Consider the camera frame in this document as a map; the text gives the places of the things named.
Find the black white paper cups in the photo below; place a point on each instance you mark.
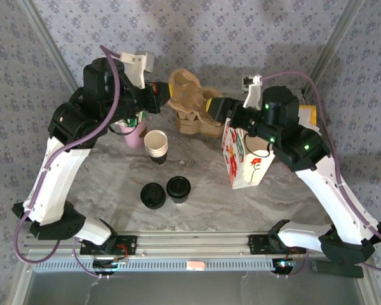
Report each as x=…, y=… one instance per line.
x=155, y=141

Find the white flower print paper bag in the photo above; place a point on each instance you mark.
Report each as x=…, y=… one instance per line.
x=251, y=173

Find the black plastic cup lid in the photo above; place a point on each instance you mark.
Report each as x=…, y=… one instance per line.
x=178, y=187

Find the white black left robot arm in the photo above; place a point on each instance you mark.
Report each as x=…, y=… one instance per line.
x=57, y=178

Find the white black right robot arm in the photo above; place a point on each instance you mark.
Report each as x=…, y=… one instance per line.
x=336, y=197

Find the green white wrapped straw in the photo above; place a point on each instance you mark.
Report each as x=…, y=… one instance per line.
x=142, y=117
x=131, y=122

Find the pink straw holder cup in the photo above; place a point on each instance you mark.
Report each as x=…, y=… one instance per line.
x=135, y=139

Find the black controller board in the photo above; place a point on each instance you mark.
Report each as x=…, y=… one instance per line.
x=284, y=265
x=109, y=267

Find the pink white tag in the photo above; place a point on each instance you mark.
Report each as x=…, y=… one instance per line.
x=195, y=265

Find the black flat bar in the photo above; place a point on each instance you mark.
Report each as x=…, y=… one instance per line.
x=317, y=267

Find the grey metal tray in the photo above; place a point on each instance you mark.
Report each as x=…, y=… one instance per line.
x=193, y=289

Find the aluminium frame post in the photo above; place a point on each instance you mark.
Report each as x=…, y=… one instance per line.
x=53, y=47
x=331, y=47

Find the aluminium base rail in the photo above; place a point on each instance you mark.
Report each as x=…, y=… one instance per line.
x=193, y=243

